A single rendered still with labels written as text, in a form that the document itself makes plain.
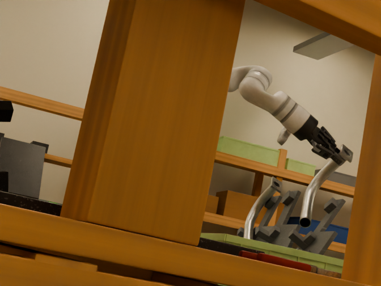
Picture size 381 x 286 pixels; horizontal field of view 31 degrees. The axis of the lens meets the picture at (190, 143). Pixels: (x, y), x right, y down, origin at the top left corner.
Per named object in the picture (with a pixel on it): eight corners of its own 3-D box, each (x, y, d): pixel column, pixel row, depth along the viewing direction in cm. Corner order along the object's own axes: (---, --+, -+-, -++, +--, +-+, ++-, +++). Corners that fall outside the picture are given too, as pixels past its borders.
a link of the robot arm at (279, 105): (286, 118, 188) (299, 98, 193) (243, 80, 187) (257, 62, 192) (272, 129, 194) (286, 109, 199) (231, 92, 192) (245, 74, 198)
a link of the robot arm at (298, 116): (286, 134, 202) (270, 120, 201) (312, 108, 196) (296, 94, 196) (280, 147, 194) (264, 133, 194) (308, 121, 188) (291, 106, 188)
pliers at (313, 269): (260, 261, 86) (262, 252, 87) (236, 258, 91) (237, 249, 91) (350, 282, 94) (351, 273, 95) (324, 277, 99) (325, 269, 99)
